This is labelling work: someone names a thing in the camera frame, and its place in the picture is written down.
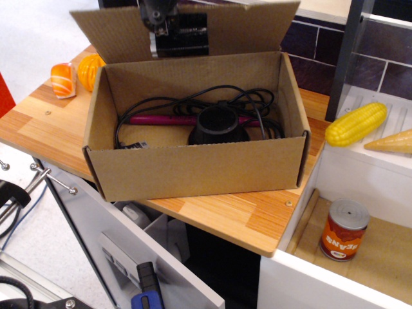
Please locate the toy ice cream cone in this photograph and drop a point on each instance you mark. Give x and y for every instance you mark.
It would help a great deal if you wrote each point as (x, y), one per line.
(397, 143)

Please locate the yellow toy corn on sink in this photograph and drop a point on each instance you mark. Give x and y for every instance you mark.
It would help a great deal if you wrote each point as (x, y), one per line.
(356, 124)

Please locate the orange toy pumpkin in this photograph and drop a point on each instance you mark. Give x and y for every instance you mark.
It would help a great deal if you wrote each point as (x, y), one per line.
(87, 70)

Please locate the black and blue tool handle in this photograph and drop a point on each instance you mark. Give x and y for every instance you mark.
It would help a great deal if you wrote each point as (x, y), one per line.
(151, 296)

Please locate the red object at edge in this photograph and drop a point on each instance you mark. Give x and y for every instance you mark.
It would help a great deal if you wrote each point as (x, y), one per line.
(7, 102)

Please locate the salmon sushi toy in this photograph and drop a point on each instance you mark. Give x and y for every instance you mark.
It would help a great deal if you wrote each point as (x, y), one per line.
(63, 80)

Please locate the metal table clamp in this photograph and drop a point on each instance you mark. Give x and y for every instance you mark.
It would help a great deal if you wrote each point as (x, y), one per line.
(19, 198)

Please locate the orange beans can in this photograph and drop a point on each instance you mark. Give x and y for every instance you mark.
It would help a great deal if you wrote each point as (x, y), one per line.
(344, 230)

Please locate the brown cardboard box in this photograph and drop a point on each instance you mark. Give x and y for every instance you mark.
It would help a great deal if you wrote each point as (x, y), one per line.
(145, 162)

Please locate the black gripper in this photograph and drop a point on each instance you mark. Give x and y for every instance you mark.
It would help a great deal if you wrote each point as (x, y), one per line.
(158, 16)

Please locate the black round stand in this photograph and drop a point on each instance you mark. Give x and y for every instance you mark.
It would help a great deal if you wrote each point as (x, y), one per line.
(217, 135)

